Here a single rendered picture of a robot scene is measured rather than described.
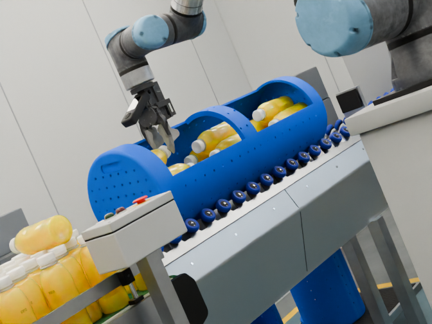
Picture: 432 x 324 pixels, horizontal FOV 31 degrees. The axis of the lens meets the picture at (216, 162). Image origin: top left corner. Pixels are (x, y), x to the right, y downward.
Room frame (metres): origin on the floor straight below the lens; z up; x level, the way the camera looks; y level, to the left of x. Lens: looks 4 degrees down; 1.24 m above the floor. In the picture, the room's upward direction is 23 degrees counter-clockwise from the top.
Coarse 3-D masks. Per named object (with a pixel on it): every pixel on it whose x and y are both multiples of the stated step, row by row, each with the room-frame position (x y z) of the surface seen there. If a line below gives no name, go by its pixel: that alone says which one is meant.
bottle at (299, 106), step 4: (296, 104) 2.64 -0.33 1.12; (300, 104) 2.63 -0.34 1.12; (304, 104) 2.64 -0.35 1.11; (288, 108) 2.60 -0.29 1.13; (292, 108) 2.60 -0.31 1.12; (296, 108) 2.60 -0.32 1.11; (300, 108) 2.61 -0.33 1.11; (280, 112) 2.56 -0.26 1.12; (284, 112) 2.56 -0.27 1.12; (288, 112) 2.57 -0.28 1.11; (292, 112) 2.58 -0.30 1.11; (276, 116) 2.55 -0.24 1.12; (280, 116) 2.55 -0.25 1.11; (284, 116) 2.55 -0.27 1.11
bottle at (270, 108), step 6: (282, 96) 2.68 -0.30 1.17; (288, 96) 2.68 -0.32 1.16; (264, 102) 2.61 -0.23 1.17; (270, 102) 2.60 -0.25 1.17; (276, 102) 2.62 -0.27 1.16; (282, 102) 2.63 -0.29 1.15; (288, 102) 2.66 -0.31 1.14; (258, 108) 2.59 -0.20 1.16; (264, 108) 2.58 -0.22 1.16; (270, 108) 2.58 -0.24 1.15; (276, 108) 2.60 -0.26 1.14; (282, 108) 2.62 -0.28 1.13; (264, 114) 2.57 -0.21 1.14; (270, 114) 2.58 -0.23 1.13; (264, 120) 2.59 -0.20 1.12; (270, 120) 2.59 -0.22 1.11
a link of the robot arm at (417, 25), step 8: (408, 0) 1.53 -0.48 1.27; (416, 0) 1.55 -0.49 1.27; (424, 0) 1.57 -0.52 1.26; (416, 8) 1.55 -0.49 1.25; (424, 8) 1.57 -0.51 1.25; (408, 16) 1.54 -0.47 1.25; (416, 16) 1.56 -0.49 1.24; (424, 16) 1.57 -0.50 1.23; (408, 24) 1.56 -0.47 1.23; (416, 24) 1.57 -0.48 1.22; (424, 24) 1.57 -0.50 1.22; (400, 32) 1.57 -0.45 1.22; (408, 32) 1.58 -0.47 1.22; (392, 40) 1.62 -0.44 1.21
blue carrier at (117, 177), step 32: (256, 96) 2.74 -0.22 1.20; (192, 128) 2.47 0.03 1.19; (288, 128) 2.44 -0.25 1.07; (320, 128) 2.59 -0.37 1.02; (96, 160) 2.08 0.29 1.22; (128, 160) 2.01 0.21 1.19; (160, 160) 2.02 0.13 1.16; (224, 160) 2.18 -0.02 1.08; (256, 160) 2.30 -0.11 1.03; (96, 192) 2.12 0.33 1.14; (128, 192) 2.04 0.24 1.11; (160, 192) 1.97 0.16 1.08; (192, 192) 2.06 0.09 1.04; (224, 192) 2.19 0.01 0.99
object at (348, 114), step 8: (352, 88) 3.00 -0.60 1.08; (360, 88) 3.00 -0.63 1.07; (336, 96) 3.03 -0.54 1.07; (344, 96) 3.01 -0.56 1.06; (352, 96) 2.99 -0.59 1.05; (360, 96) 2.98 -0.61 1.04; (344, 104) 3.02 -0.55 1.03; (352, 104) 3.00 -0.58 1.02; (360, 104) 2.98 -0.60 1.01; (344, 112) 3.03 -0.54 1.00; (352, 112) 3.02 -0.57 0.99
